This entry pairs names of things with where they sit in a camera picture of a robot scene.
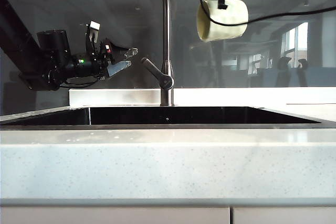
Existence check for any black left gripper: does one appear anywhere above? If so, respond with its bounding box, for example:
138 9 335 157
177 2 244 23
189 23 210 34
98 38 139 77

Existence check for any cream dimpled ceramic mug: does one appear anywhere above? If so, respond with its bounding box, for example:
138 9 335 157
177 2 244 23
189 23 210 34
196 0 249 43

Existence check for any grey faucet lever handle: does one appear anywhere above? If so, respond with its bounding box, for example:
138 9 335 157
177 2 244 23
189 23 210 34
140 57 175 90

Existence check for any steel gooseneck faucet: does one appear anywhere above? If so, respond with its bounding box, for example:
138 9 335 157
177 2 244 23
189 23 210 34
151 0 175 107

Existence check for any black undermount sink basin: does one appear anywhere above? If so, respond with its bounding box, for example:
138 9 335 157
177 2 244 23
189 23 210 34
0 105 322 130

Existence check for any white backsplash ledge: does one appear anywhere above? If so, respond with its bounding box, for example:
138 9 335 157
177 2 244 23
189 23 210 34
68 88 336 109

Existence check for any wide grey cabinet door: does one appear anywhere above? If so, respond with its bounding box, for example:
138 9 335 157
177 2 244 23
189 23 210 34
0 207 231 224

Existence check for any narrow grey cabinet door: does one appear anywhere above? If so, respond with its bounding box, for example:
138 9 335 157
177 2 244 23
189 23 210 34
233 207 336 224

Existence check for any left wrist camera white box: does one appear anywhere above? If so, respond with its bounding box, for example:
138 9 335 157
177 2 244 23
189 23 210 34
85 20 101 51

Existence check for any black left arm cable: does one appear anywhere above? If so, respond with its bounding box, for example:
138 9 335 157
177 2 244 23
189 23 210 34
61 76 98 89

